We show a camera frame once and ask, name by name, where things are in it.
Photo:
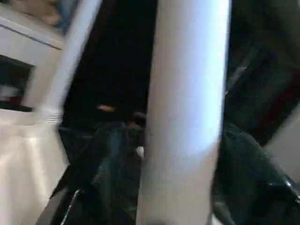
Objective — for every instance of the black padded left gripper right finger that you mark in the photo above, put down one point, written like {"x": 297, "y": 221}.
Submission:
{"x": 253, "y": 187}

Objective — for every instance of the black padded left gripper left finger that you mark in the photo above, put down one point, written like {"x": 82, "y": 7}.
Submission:
{"x": 98, "y": 187}

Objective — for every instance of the white plastic table leg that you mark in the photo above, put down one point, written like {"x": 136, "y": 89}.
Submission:
{"x": 70, "y": 58}
{"x": 187, "y": 93}

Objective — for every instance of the small yellow label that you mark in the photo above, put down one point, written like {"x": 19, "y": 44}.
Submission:
{"x": 106, "y": 107}

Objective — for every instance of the white display cabinet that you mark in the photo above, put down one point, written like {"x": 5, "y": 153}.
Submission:
{"x": 23, "y": 35}

